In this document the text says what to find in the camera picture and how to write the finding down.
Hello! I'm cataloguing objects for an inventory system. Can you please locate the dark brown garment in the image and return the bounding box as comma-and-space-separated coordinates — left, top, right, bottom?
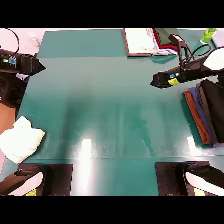
195, 78, 224, 145

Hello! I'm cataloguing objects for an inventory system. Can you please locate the blue garment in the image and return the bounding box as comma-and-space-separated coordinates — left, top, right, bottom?
187, 86, 218, 148

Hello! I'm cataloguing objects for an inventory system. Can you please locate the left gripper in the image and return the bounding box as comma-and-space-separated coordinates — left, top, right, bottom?
19, 53, 47, 76

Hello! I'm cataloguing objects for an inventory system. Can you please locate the orange garment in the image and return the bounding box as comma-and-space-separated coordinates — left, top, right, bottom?
183, 89, 213, 146

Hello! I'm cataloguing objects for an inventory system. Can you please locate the red garment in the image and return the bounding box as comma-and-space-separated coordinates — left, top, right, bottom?
151, 28, 180, 56

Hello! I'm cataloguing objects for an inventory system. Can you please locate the yellow green object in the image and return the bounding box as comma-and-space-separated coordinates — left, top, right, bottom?
199, 28, 218, 44

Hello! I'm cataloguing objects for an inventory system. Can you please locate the dark green garment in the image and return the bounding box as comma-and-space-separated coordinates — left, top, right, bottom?
155, 28, 182, 46

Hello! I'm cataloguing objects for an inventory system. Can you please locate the black cable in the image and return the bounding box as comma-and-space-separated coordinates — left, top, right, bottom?
0, 28, 20, 55
185, 43, 213, 63

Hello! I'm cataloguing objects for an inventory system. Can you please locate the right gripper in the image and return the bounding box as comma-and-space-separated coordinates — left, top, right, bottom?
149, 66, 184, 90

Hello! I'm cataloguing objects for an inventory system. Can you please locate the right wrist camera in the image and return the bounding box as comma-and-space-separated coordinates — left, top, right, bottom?
168, 33, 188, 69

